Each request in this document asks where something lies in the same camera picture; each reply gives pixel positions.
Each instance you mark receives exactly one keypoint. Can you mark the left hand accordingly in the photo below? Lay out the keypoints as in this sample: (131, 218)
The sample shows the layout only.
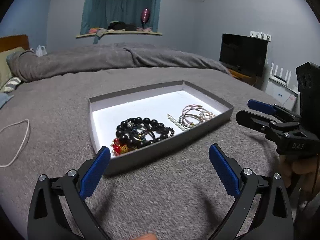
(148, 236)

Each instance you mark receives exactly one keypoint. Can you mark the light blue cloth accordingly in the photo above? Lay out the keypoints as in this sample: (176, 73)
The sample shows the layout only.
(4, 98)

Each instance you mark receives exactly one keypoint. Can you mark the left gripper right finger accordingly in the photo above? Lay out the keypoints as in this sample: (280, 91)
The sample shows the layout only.
(273, 217)

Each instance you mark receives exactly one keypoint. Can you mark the black clothes on sill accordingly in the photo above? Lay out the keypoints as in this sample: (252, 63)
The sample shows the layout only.
(119, 25)

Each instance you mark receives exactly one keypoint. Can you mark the wooden window sill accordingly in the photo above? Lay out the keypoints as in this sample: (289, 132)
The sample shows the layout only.
(120, 33)

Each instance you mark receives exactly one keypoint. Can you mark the grey rolled duvet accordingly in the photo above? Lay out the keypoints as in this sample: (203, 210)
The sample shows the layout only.
(28, 67)

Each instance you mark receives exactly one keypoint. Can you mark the red bead tassel charm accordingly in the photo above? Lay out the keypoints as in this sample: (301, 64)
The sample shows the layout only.
(119, 148)

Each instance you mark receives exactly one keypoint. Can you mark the white plastic bag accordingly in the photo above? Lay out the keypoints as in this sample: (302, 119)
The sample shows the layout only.
(40, 51)

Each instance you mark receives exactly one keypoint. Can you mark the teal curtain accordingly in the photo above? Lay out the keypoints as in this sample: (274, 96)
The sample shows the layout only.
(100, 13)

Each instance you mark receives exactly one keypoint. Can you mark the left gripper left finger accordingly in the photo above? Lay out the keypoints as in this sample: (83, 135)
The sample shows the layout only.
(47, 220)

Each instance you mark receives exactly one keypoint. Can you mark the right hand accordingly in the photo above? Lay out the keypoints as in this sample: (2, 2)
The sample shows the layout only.
(300, 167)

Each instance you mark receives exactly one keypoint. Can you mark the wooden headboard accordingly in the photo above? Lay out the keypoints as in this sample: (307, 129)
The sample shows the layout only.
(11, 42)

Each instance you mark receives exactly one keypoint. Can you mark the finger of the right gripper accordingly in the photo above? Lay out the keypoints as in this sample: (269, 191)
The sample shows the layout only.
(253, 121)
(269, 108)

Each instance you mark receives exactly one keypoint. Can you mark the olive green pillow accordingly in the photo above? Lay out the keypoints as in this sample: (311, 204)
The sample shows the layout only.
(6, 74)

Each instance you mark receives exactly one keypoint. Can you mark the black television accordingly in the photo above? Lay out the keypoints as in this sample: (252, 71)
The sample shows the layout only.
(243, 53)

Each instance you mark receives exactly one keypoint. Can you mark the white wall power strip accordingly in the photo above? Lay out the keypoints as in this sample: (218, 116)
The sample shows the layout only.
(260, 35)

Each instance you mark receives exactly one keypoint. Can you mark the striped pillow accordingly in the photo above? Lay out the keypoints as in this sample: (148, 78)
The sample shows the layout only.
(11, 85)

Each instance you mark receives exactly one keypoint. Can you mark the grey shallow cardboard tray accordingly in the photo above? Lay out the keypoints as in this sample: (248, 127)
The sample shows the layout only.
(138, 117)

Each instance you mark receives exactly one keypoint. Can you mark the grey bed cover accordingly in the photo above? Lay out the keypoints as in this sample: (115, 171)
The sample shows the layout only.
(45, 131)

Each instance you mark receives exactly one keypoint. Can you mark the white wifi router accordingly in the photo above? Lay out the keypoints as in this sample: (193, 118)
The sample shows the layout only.
(280, 75)

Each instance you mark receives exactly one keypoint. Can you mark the wooden tv stand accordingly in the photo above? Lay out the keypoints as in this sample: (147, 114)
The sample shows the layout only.
(250, 80)

